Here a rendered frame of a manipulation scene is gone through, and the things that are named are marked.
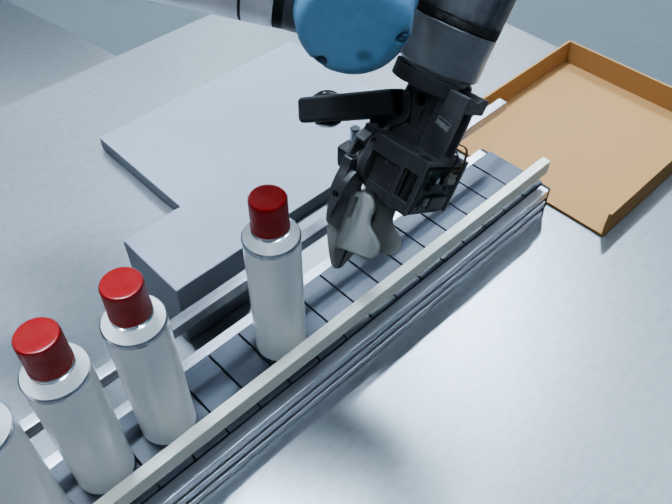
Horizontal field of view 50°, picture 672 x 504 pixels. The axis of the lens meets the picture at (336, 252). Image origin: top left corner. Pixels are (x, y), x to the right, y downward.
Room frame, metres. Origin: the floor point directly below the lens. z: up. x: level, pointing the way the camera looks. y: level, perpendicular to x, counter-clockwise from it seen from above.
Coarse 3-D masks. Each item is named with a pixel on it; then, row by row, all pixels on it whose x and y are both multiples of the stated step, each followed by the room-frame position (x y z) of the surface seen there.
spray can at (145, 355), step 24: (120, 288) 0.33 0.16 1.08; (144, 288) 0.33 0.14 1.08; (120, 312) 0.32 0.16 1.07; (144, 312) 0.32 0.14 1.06; (120, 336) 0.31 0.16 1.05; (144, 336) 0.31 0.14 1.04; (168, 336) 0.33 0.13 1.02; (120, 360) 0.31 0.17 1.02; (144, 360) 0.31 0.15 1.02; (168, 360) 0.32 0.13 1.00; (144, 384) 0.31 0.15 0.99; (168, 384) 0.32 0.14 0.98; (144, 408) 0.31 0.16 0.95; (168, 408) 0.31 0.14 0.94; (192, 408) 0.33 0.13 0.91; (144, 432) 0.31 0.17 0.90; (168, 432) 0.31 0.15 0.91
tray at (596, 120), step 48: (576, 48) 1.00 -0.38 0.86; (528, 96) 0.91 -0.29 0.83; (576, 96) 0.91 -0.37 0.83; (624, 96) 0.91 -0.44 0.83; (480, 144) 0.80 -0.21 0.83; (528, 144) 0.80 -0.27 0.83; (576, 144) 0.80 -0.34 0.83; (624, 144) 0.80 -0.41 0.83; (576, 192) 0.70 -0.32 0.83; (624, 192) 0.70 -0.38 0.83
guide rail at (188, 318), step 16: (496, 112) 0.71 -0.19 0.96; (320, 224) 0.51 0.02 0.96; (304, 240) 0.49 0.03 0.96; (240, 272) 0.45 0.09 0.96; (224, 288) 0.43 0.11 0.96; (240, 288) 0.43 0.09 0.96; (208, 304) 0.41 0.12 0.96; (224, 304) 0.42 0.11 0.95; (176, 320) 0.39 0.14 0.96; (192, 320) 0.39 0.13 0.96; (176, 336) 0.38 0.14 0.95; (112, 368) 0.34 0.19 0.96; (32, 416) 0.29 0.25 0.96; (32, 432) 0.28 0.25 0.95
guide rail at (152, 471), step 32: (544, 160) 0.67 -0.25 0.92; (512, 192) 0.61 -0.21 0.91; (480, 224) 0.57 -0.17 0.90; (416, 256) 0.51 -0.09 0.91; (384, 288) 0.47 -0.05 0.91; (352, 320) 0.43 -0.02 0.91; (256, 384) 0.35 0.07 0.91; (224, 416) 0.32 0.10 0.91; (192, 448) 0.29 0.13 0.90; (128, 480) 0.26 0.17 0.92
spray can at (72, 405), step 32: (32, 320) 0.30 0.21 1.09; (32, 352) 0.27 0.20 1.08; (64, 352) 0.28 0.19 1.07; (32, 384) 0.27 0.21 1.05; (64, 384) 0.27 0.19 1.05; (96, 384) 0.29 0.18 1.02; (64, 416) 0.26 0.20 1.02; (96, 416) 0.27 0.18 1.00; (64, 448) 0.26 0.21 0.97; (96, 448) 0.27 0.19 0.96; (128, 448) 0.29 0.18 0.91; (96, 480) 0.26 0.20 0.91
